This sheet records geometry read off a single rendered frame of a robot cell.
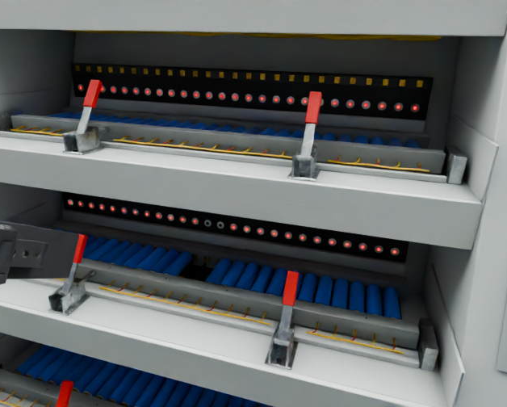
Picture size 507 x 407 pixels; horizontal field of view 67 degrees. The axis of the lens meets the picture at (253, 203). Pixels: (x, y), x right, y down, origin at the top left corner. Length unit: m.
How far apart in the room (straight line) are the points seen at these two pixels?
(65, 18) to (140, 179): 0.21
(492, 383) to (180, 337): 0.30
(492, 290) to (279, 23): 0.31
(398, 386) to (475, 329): 0.09
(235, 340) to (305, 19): 0.34
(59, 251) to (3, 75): 0.43
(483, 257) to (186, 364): 0.31
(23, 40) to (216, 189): 0.41
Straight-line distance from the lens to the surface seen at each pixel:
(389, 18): 0.41
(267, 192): 0.38
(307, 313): 0.45
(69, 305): 0.52
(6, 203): 0.68
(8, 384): 0.70
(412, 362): 0.45
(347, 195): 0.37
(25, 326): 0.56
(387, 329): 0.45
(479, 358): 0.40
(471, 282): 0.39
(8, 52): 0.68
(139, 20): 0.48
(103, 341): 0.49
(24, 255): 0.24
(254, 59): 0.62
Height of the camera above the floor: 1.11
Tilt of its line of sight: 3 degrees down
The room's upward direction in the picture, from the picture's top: 7 degrees clockwise
